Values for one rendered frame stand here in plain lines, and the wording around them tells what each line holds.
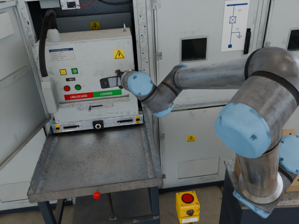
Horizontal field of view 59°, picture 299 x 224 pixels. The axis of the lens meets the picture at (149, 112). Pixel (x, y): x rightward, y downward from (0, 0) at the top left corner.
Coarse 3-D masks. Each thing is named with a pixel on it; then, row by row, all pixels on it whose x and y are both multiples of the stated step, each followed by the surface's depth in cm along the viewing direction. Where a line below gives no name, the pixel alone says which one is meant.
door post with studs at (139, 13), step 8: (136, 0) 148; (144, 0) 148; (136, 8) 150; (144, 8) 150; (136, 16) 152; (144, 16) 152; (136, 24) 154; (144, 24) 154; (136, 32) 156; (144, 32) 157; (136, 40) 159; (144, 40) 159; (144, 48) 161; (144, 56) 164; (144, 64) 166; (152, 128) 192
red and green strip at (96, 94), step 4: (88, 92) 148; (92, 92) 148; (96, 92) 149; (100, 92) 149; (104, 92) 149; (108, 92) 149; (112, 92) 150; (116, 92) 150; (120, 92) 150; (64, 96) 147; (68, 96) 148; (72, 96) 148; (76, 96) 148; (80, 96) 149; (84, 96) 149; (88, 96) 149; (92, 96) 149; (96, 96) 150; (100, 96) 150
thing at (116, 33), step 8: (72, 32) 151; (80, 32) 150; (88, 32) 149; (96, 32) 148; (104, 32) 147; (112, 32) 146; (120, 32) 145; (128, 32) 144; (64, 40) 136; (72, 40) 134; (80, 40) 133; (88, 40) 134
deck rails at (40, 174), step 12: (144, 120) 160; (48, 132) 149; (144, 132) 155; (48, 144) 147; (144, 144) 145; (48, 156) 141; (36, 168) 125; (48, 168) 132; (36, 180) 123; (36, 192) 119
